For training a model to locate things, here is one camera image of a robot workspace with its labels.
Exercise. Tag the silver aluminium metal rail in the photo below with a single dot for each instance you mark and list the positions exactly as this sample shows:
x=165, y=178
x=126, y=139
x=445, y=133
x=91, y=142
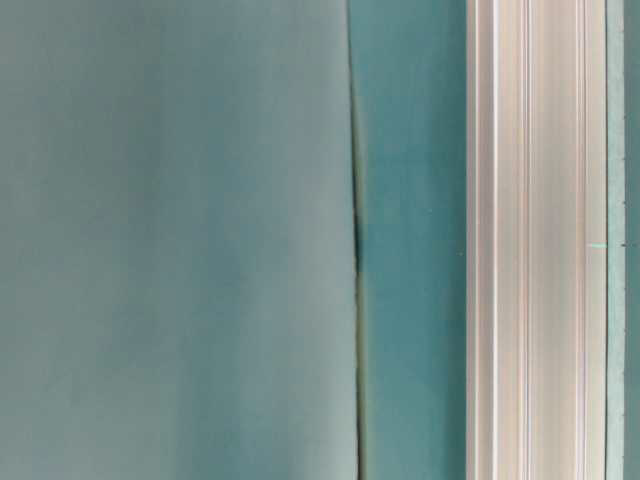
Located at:
x=536, y=240

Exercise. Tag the teal green table mat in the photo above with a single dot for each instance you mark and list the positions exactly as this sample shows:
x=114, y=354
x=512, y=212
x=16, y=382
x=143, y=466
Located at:
x=177, y=252

